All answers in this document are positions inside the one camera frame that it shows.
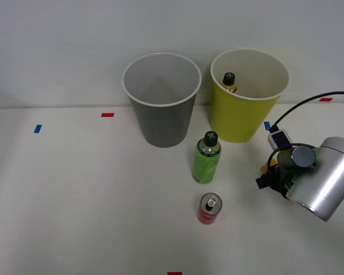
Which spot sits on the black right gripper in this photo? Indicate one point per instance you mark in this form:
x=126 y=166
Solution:
x=279 y=182

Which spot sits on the silver and black right arm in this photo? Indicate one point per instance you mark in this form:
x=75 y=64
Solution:
x=326 y=177

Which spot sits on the green bottle with black cap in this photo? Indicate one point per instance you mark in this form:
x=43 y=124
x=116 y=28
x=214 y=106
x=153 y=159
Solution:
x=206 y=166

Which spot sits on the red drink can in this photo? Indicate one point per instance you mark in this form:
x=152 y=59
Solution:
x=208 y=213

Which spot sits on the yellow-green plastic waste bin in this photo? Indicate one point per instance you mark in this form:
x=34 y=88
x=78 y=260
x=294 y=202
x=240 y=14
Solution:
x=238 y=117

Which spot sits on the yellow bottle with black cap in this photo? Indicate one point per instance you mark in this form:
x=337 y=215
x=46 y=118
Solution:
x=229 y=83

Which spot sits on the grey plastic waste bin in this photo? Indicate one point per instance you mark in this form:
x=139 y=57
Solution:
x=163 y=126

